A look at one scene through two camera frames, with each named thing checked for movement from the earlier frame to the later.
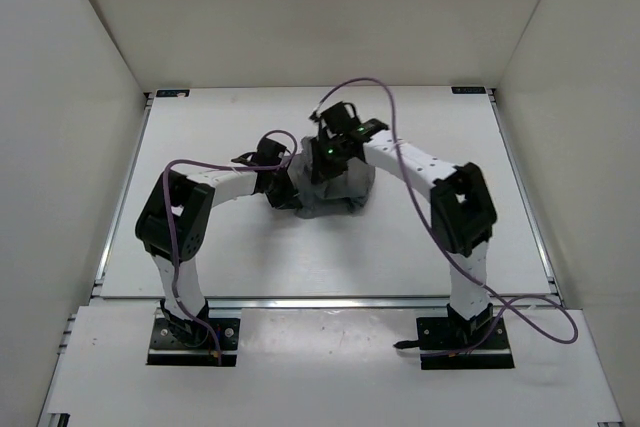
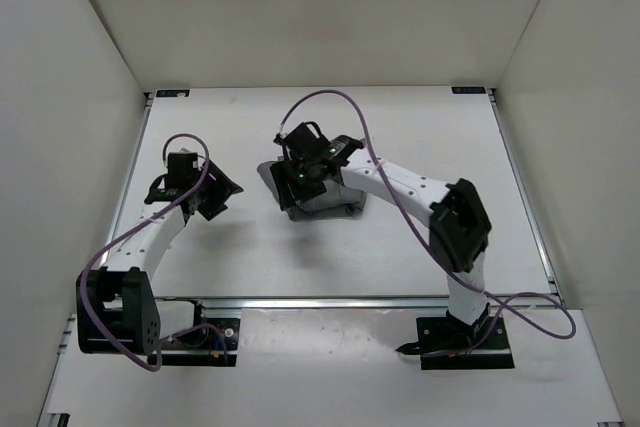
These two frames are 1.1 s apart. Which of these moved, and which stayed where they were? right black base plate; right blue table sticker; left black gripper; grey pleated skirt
Moved: left black gripper
Stayed: right black base plate; right blue table sticker; grey pleated skirt
